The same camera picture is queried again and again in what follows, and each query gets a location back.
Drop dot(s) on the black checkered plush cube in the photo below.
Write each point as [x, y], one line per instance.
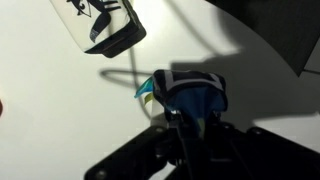
[100, 26]

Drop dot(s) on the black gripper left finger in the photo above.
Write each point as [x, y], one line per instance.
[133, 153]

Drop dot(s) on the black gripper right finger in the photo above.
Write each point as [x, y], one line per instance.
[276, 156]

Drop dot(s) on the light blue plush cube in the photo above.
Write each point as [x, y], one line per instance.
[190, 96]

